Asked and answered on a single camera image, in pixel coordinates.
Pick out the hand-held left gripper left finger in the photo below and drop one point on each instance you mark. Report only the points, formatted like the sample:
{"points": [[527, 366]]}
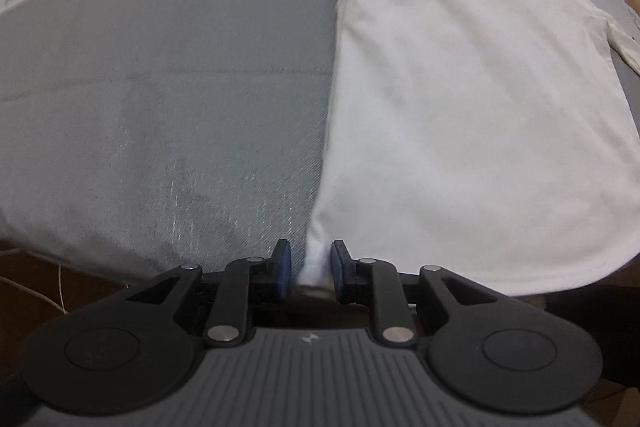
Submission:
{"points": [[283, 268]]}

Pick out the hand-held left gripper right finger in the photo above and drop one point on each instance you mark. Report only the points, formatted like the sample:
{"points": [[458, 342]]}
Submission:
{"points": [[336, 268]]}

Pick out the white long-sleeved shirt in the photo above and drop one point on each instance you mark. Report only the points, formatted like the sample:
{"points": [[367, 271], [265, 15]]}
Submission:
{"points": [[450, 107]]}

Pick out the grey blanket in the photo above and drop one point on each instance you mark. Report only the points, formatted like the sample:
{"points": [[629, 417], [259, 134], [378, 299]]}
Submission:
{"points": [[150, 107]]}

